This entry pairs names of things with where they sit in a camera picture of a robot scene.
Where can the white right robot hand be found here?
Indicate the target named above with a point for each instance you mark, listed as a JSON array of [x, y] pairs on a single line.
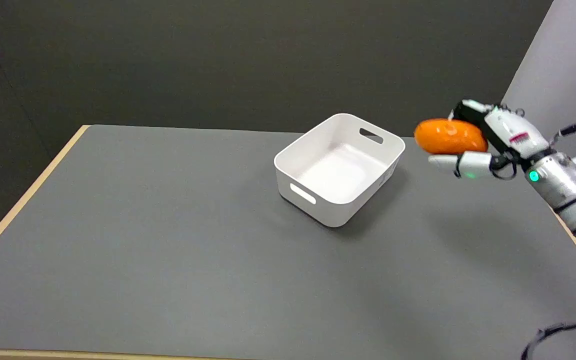
[[510, 131]]

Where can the orange mango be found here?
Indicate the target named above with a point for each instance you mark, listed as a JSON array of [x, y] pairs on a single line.
[[449, 136]]

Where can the white plastic storage box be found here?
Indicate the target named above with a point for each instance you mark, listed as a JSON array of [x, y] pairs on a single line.
[[339, 167]]

